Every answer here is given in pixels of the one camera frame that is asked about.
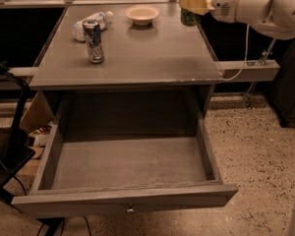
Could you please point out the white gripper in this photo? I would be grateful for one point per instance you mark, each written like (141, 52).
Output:
(223, 2)

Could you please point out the green soda can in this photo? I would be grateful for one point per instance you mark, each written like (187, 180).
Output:
(188, 17)

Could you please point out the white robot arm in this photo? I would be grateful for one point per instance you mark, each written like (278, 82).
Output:
(253, 150)

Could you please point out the silver blue energy drink can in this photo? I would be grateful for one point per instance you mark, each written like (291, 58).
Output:
(93, 41)

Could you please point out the open grey top drawer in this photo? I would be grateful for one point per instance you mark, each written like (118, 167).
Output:
(151, 174)

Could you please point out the silver drawer knob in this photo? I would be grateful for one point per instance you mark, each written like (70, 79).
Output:
(130, 210)

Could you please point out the white paper bowl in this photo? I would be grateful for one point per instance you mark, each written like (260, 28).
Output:
(142, 15)

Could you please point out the grey wooden cabinet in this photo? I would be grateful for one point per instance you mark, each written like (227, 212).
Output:
(144, 86)

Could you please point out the dark cabinet at right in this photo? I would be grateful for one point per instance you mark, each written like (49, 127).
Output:
(290, 82)

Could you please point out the black chair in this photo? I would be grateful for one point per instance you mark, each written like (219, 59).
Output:
(14, 153)

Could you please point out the grey horizontal rail beam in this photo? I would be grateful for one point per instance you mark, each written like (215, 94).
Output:
(248, 71)

